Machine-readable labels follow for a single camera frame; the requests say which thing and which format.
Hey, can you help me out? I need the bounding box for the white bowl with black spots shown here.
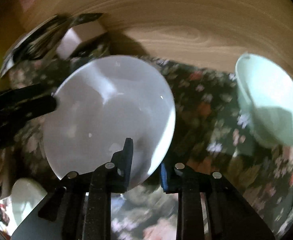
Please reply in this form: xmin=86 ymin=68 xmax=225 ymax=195
xmin=43 ymin=55 xmax=176 ymax=188

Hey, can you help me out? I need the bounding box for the small white paper box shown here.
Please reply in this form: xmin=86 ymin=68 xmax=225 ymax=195
xmin=56 ymin=20 xmax=107 ymax=60

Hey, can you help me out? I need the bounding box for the mint green bowl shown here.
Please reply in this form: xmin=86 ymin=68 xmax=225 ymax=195
xmin=235 ymin=54 xmax=293 ymax=148

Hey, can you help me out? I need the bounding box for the stack of papers and magazines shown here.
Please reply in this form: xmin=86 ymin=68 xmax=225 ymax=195
xmin=0 ymin=12 xmax=103 ymax=78

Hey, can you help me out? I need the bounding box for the mint green plate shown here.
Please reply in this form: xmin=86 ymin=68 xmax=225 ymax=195
xmin=0 ymin=178 xmax=47 ymax=231

